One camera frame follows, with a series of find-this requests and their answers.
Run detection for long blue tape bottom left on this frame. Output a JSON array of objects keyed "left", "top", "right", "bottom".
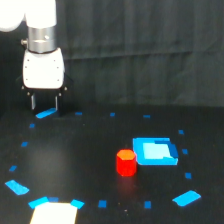
[{"left": 28, "top": 196, "right": 49, "bottom": 209}]

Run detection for red cylindrical block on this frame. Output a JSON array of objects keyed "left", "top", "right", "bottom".
[{"left": 116, "top": 149, "right": 137, "bottom": 177}]

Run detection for blue square tape patch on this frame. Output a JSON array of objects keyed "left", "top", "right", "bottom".
[{"left": 133, "top": 138, "right": 179, "bottom": 166}]

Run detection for long blue tape bottom right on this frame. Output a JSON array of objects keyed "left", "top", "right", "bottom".
[{"left": 173, "top": 190, "right": 201, "bottom": 207}]

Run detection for white paper sheet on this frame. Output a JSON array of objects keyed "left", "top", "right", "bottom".
[{"left": 30, "top": 202, "right": 77, "bottom": 224}]

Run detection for small blue tape bottom centre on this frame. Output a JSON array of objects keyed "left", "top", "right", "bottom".
[{"left": 98, "top": 200, "right": 107, "bottom": 208}]

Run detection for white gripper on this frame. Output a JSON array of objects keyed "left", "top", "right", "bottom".
[{"left": 21, "top": 48, "right": 66, "bottom": 114}]

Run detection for small blue tape bottom right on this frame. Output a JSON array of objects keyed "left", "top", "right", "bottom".
[{"left": 144, "top": 201, "right": 151, "bottom": 209}]

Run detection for black backdrop curtain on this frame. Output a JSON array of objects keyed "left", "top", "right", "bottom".
[{"left": 0, "top": 0, "right": 224, "bottom": 111}]

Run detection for long blue tape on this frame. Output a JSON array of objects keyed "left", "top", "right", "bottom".
[
  {"left": 5, "top": 180, "right": 29, "bottom": 195},
  {"left": 28, "top": 196, "right": 49, "bottom": 209},
  {"left": 36, "top": 108, "right": 57, "bottom": 119},
  {"left": 173, "top": 190, "right": 201, "bottom": 207}
]

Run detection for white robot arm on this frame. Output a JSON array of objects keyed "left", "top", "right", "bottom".
[{"left": 0, "top": 0, "right": 71, "bottom": 114}]

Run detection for blue tape beside paper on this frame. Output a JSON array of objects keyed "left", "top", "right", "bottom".
[{"left": 71, "top": 199, "right": 84, "bottom": 209}]

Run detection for long blue tape top left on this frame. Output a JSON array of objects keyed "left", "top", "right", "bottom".
[{"left": 36, "top": 108, "right": 57, "bottom": 119}]

